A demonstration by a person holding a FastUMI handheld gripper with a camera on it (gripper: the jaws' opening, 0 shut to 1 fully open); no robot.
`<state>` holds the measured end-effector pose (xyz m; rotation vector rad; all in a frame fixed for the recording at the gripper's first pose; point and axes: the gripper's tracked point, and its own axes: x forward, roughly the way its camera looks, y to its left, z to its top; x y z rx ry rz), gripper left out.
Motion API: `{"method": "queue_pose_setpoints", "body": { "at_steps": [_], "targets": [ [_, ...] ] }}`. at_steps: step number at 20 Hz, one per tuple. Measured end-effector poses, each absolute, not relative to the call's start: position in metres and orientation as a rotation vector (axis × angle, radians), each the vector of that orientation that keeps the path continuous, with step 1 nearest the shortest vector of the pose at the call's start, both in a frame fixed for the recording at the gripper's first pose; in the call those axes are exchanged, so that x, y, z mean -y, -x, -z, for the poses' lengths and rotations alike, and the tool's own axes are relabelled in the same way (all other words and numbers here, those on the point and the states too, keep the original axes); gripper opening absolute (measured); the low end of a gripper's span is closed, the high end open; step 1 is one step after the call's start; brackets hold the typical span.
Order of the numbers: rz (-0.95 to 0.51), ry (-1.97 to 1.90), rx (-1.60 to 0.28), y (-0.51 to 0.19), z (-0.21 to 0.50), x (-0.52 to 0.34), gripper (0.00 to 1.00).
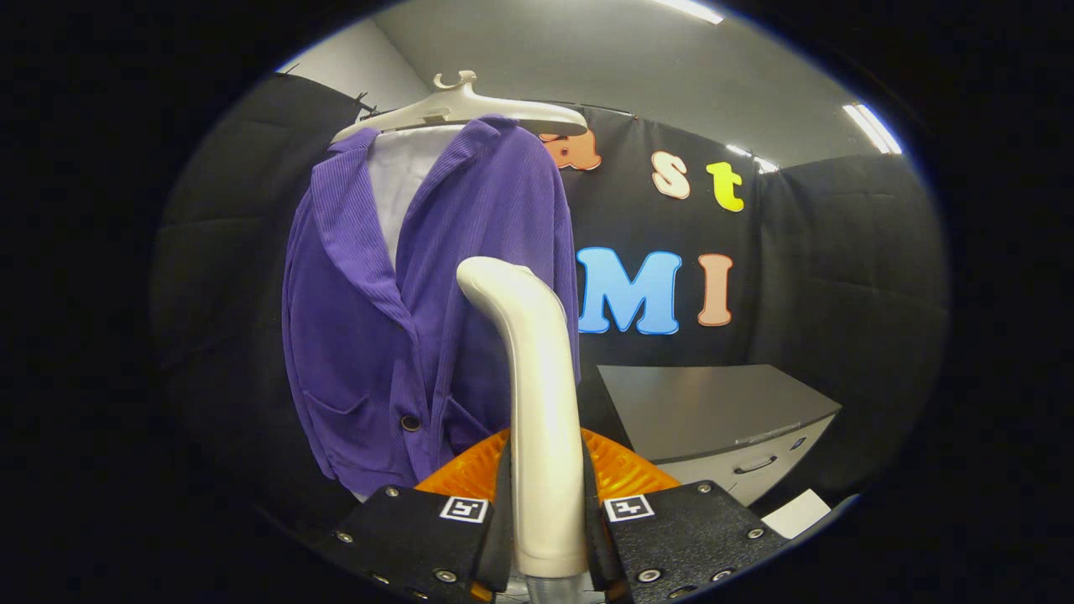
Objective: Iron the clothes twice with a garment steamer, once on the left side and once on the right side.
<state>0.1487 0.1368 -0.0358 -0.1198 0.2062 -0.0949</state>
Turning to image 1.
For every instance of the white paper sheet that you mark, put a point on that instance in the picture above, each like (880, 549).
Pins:
(797, 513)

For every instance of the grey drawer cabinet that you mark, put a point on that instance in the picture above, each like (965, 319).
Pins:
(713, 411)

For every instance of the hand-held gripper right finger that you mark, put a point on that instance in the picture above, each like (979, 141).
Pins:
(688, 537)

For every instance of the white plastic clothes hanger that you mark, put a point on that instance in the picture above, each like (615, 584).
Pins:
(461, 107)

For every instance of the large ceiling light panel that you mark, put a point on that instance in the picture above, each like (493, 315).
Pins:
(690, 10)

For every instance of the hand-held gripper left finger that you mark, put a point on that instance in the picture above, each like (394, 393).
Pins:
(419, 537)

